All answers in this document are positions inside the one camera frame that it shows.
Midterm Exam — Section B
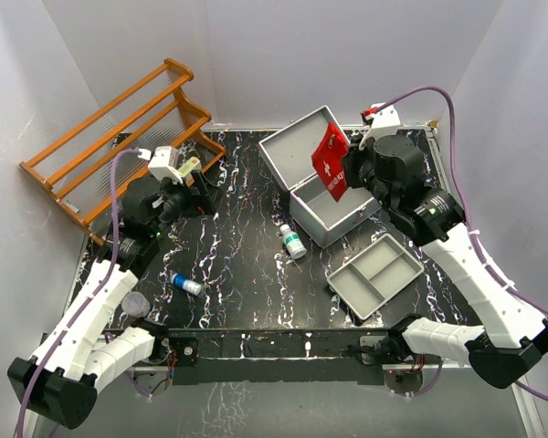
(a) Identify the blue white tube bottle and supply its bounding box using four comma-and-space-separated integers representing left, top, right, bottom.
169, 272, 205, 297

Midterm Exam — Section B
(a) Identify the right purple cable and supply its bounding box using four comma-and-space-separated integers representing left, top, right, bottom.
374, 85, 548, 407

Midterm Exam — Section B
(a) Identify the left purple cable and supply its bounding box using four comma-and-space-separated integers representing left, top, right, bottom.
16, 148, 152, 438

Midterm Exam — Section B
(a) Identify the grey divider tray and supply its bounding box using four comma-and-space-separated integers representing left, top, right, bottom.
327, 234, 424, 321

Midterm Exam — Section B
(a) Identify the purple cable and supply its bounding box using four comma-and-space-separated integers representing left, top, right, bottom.
16, 148, 152, 438
374, 85, 548, 407

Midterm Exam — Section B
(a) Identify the wooden shelf rack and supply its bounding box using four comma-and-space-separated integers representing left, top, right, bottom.
19, 58, 227, 244

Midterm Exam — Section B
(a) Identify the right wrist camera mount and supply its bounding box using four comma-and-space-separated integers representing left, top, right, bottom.
358, 103, 401, 151

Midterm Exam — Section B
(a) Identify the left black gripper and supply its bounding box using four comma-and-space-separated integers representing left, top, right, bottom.
151, 170, 225, 237

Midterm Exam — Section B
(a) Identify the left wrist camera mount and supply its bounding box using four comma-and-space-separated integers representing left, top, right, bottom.
138, 145, 183, 184

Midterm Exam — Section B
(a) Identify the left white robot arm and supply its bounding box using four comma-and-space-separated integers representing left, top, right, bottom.
7, 171, 216, 437

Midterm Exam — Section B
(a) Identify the red first aid pouch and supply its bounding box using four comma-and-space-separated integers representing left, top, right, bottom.
311, 121, 349, 202

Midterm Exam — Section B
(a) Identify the black base frame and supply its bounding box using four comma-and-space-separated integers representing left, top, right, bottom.
118, 326, 444, 387

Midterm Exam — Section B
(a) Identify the clear plastic cup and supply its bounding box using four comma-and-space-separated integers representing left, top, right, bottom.
121, 291, 151, 318

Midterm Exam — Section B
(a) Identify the grey metal case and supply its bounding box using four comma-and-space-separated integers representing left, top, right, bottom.
258, 106, 380, 248

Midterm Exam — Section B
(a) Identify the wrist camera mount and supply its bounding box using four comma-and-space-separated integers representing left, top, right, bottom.
358, 103, 401, 151
138, 145, 183, 184

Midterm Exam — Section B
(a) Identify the white medicine box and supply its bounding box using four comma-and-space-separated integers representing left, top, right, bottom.
178, 157, 202, 179

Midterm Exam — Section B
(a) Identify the white green-label pill bottle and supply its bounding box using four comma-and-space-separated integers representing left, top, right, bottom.
279, 224, 307, 260

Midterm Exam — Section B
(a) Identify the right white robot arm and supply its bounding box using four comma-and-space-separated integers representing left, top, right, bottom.
341, 134, 548, 389

